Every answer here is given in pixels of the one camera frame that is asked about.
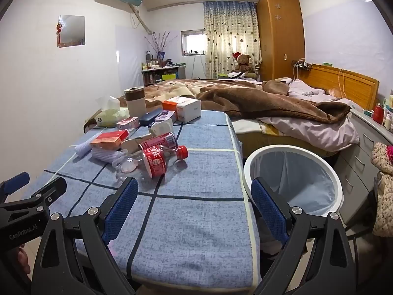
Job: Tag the blue checked table cloth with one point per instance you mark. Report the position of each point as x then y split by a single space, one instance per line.
196 190

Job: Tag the red drink can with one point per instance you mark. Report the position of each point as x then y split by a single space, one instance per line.
159 141

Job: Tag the dark blue glasses case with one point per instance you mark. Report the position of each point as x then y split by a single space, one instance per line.
149 117

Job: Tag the wooden bed headboard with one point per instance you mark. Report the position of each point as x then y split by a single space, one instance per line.
359 86

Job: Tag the white power strip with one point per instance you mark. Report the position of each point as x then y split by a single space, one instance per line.
302 64

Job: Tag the orange white tissue box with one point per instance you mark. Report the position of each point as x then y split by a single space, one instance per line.
182 108

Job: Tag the pale green tissue pack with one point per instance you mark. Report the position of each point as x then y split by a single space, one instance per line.
110 115

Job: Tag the wooden wardrobe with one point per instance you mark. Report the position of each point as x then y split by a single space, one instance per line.
279 37

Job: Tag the purple milk carton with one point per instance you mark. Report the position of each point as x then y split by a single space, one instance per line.
165 116

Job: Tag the white round trash bin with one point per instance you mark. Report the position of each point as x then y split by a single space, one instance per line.
307 184

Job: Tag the red orange box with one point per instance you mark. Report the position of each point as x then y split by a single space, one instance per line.
109 139

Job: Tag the floral quilted jacket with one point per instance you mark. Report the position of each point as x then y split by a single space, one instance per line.
383 196

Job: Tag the pink strawberry milk carton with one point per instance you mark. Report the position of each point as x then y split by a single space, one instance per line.
127 123

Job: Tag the pale pink duvet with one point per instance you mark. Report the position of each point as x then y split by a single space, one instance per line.
313 129

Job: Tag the white pleated wrapper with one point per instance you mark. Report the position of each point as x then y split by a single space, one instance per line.
101 154

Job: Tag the cluttered grey desk shelf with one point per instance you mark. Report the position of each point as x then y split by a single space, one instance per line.
162 73

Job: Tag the beige paper bag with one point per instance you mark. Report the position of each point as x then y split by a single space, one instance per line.
132 144

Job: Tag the person's left hand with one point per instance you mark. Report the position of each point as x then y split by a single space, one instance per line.
23 259

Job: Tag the grey drawer cabinet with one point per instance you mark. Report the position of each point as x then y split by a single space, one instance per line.
359 159

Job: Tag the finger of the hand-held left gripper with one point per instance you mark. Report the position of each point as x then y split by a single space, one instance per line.
50 192
17 181

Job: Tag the patterned window curtain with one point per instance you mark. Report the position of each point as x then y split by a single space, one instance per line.
227 33

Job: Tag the red label plastic bottle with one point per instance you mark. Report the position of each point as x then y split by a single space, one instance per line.
155 161

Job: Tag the dried branch bouquet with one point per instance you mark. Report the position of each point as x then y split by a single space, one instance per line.
159 41

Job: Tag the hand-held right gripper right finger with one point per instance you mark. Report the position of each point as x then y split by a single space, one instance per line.
267 209

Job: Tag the brown teddy bear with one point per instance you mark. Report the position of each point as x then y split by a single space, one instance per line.
244 64

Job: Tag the white paper cup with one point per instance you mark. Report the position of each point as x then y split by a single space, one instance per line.
161 127

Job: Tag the brown fleece blanket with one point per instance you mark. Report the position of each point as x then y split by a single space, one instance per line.
245 101

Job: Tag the pink plaid cloth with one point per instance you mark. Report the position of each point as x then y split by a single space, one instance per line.
390 153

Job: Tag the square wall mirror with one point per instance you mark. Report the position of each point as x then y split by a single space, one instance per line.
72 30

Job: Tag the yellow patterned mattress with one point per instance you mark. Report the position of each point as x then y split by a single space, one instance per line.
248 132

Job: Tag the black chair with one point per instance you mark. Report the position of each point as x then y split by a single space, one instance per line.
373 202

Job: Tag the beige cup brown lid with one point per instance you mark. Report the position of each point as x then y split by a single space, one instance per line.
135 103

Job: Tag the air conditioner pipe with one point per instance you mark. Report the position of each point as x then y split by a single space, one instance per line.
142 21

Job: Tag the small window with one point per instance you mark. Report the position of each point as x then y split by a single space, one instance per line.
193 43

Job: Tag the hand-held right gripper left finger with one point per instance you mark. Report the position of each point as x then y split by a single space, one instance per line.
122 206

